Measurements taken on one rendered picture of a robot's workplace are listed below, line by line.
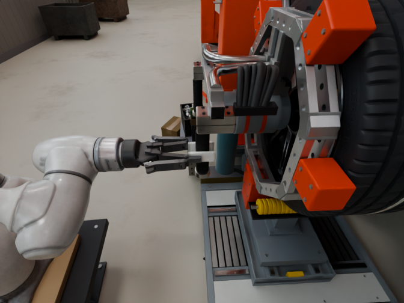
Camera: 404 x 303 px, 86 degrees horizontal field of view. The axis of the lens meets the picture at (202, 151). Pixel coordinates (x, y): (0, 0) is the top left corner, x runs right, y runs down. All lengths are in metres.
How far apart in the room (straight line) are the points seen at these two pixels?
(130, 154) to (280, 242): 0.83
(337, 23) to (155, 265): 1.23
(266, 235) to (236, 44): 0.90
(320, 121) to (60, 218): 0.54
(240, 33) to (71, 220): 0.93
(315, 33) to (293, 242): 0.91
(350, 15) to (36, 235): 0.66
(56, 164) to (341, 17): 0.62
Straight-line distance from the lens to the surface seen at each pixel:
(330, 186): 0.48
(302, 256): 1.16
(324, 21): 0.47
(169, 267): 1.31
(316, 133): 0.49
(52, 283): 1.06
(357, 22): 0.48
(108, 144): 0.58
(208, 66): 0.70
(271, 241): 1.15
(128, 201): 1.60
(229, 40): 1.09
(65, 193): 0.54
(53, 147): 0.62
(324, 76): 0.53
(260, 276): 1.15
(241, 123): 0.66
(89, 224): 1.18
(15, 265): 0.98
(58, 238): 0.53
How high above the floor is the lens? 1.19
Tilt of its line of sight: 39 degrees down
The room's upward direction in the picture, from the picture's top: straight up
